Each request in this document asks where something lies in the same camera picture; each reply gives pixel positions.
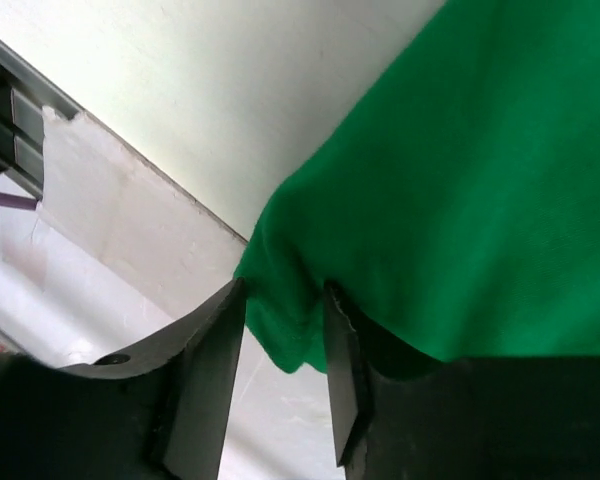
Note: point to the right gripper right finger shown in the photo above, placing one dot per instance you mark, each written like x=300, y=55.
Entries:
x=400, y=414

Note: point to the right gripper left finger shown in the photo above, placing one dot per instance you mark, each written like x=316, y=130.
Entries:
x=157, y=409

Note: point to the green t shirt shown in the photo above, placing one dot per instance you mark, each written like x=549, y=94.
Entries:
x=458, y=204

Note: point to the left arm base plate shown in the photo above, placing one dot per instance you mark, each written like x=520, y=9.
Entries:
x=21, y=137

